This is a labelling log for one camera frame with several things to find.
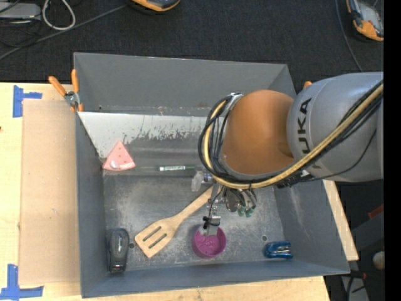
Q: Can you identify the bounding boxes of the purple plastic cup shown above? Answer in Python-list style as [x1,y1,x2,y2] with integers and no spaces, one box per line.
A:
[191,224,227,260]

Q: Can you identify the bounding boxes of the black and grey computer mouse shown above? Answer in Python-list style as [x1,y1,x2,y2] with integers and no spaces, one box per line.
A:
[107,228,130,274]

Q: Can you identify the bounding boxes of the grey metal bin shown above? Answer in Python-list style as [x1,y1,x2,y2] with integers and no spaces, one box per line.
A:
[72,51,351,299]

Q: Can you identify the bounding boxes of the blue stapler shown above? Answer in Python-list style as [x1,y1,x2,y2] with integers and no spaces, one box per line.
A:
[264,240,294,260]

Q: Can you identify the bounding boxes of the wooden slotted spatula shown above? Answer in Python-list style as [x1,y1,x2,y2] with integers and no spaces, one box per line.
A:
[134,186,216,258]

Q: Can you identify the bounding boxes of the clear plastic piece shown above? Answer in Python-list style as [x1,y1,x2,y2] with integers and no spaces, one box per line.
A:
[191,171,214,192]

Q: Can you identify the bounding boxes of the pink triangular toy slice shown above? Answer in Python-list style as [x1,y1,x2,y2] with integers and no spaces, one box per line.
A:
[102,140,137,171]

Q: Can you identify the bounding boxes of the green and white pen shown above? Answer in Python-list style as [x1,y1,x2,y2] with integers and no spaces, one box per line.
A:
[140,164,195,172]

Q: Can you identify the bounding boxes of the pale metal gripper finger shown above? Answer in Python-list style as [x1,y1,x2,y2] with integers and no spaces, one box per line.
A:
[207,215,222,236]

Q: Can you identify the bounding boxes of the brown cardboard board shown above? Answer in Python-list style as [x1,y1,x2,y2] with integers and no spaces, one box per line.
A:
[18,98,81,290]

